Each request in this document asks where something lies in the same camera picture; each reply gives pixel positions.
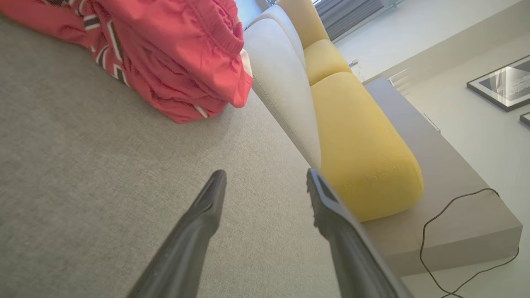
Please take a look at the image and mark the red basketball jersey white sleeves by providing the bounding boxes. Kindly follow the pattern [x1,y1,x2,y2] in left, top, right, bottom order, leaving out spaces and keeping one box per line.
[0,0,232,124]

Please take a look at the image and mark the grey sofa back panel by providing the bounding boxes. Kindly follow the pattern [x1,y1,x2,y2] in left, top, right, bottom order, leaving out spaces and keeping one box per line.
[363,77,523,277]

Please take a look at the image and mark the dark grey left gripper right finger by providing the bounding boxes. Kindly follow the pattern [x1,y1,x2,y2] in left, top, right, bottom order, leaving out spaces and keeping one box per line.
[306,168,414,298]

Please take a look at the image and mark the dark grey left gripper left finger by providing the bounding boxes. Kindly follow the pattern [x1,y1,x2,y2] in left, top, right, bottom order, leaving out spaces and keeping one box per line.
[126,170,228,298]

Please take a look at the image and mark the thin black floor cable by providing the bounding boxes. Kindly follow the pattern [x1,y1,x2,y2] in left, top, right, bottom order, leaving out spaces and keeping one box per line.
[419,188,520,298]

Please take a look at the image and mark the beige sofa seat cushion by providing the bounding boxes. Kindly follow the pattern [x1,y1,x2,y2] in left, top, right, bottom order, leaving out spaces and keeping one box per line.
[243,18,322,168]
[248,4,307,69]

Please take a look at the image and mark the red shorts with white stripe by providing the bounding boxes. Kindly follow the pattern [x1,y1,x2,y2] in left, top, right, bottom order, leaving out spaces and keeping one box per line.
[89,0,254,109]

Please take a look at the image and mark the grey window curtain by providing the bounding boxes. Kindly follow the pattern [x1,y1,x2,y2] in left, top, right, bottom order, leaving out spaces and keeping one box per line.
[314,0,386,42]

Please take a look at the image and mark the yellow sofa back cushion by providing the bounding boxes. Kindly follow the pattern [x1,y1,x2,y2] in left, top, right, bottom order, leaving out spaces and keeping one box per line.
[304,39,353,87]
[311,71,424,223]

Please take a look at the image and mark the yellow sofa armrest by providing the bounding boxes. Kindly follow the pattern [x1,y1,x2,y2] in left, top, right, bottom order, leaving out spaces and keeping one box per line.
[275,0,330,49]

